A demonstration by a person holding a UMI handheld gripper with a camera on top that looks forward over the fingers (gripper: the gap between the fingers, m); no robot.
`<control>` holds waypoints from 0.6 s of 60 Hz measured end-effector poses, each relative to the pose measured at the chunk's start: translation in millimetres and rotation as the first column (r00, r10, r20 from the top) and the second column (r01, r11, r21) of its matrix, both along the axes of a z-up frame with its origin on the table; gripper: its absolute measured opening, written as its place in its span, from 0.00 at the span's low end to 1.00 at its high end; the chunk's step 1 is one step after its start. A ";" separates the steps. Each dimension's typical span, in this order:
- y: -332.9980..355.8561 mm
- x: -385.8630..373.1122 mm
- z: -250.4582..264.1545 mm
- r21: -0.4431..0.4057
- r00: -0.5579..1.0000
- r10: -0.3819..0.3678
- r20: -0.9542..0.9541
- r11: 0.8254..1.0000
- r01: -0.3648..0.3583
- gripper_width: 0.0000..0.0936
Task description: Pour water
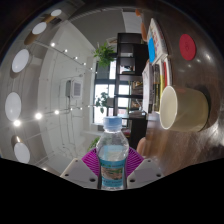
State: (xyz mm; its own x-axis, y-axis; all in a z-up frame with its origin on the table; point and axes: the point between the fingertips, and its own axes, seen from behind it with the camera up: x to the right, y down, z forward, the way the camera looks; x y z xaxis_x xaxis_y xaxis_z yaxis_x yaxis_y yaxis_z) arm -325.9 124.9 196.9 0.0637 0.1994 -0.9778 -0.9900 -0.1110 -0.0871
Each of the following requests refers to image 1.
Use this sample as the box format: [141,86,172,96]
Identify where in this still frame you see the thin red-spined book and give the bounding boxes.
[162,61,169,90]

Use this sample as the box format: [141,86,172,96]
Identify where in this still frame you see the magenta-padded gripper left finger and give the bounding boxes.
[60,147,101,190]

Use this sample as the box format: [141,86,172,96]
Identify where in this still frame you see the ceiling air conditioner unit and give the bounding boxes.
[64,78,83,99]

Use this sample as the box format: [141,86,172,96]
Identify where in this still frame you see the dark-spined book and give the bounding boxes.
[152,63,161,113]

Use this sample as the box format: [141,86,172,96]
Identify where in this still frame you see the dark open shelf unit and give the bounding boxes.
[113,32,150,150]

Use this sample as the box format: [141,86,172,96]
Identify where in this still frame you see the large white and blue book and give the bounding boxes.
[146,17,168,65]

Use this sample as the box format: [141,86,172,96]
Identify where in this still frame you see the white-covered book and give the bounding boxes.
[141,61,155,115]

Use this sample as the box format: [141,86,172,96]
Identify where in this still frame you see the small potted green plant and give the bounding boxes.
[94,92,111,115]

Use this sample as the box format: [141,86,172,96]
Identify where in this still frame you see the ceiling track spotlights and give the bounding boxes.
[13,41,95,128]

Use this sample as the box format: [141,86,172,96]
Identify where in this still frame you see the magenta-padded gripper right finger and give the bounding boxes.
[125,146,163,190]

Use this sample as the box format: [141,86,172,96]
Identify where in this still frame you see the flat round red coaster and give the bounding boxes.
[178,33,197,62]

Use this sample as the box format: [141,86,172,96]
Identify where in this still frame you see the cream ceramic mug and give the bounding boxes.
[158,85,211,133]

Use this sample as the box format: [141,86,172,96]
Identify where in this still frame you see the clear plastic water bottle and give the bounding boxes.
[95,115,130,191]

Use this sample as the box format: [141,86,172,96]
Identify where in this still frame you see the broad-leaved potted green plant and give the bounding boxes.
[92,41,116,68]

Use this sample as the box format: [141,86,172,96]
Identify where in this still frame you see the bushy potted green plant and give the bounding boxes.
[87,136,101,152]

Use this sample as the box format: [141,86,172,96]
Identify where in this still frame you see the round white ceiling lights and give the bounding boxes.
[4,8,63,165]

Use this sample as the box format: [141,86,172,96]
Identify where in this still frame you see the yellow-spined book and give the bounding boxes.
[159,66,165,98]

